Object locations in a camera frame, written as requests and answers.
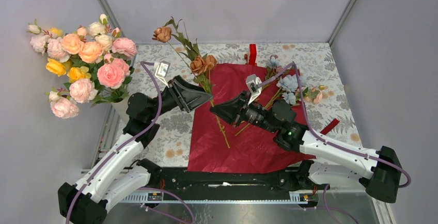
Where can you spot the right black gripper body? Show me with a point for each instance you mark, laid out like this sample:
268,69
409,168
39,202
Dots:
242,114

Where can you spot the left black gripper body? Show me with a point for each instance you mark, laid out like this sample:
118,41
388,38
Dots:
174,96

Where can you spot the brown rose stem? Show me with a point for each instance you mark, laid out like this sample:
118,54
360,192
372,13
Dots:
201,66

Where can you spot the brown and red wrapping paper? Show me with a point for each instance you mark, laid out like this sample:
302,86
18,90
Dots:
220,147

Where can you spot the pink rose stem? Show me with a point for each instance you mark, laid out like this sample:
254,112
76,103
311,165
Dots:
113,73

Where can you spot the brown paper bouquet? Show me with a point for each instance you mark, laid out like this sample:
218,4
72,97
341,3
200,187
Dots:
287,86

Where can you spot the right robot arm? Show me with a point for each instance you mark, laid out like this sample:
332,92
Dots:
378,171

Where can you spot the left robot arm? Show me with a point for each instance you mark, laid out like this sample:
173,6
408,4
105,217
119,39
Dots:
92,197

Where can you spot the white ceramic vase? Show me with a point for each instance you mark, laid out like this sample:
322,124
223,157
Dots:
121,109

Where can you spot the floral patterned table mat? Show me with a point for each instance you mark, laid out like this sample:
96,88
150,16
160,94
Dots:
171,145

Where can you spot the red toy block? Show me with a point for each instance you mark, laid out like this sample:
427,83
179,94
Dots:
251,55

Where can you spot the pastel rose bunch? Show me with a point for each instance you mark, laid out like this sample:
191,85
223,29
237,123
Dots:
78,56

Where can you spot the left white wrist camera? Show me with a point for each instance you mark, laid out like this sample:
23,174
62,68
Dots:
160,71

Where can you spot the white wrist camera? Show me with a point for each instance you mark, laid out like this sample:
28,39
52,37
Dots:
160,71
253,82

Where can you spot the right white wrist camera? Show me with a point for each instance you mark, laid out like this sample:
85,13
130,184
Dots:
253,82

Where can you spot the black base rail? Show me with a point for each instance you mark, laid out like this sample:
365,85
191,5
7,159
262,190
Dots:
191,185

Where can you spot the slotted white cable duct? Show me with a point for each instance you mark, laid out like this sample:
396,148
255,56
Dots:
156,198

